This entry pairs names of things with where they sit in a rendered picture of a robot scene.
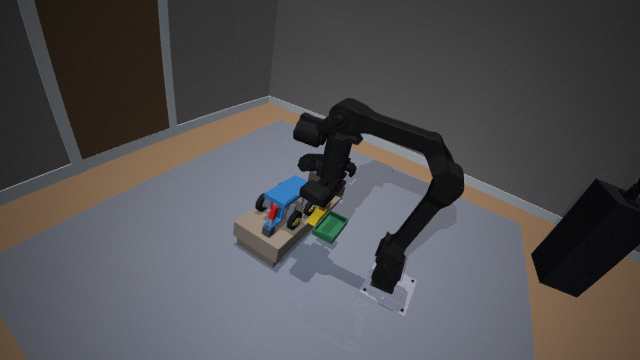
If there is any yellow chock with orange handle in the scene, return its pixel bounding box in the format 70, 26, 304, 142
306, 206, 327, 227

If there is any green tray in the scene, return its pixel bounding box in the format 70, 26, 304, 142
312, 210, 349, 244
316, 215, 345, 239

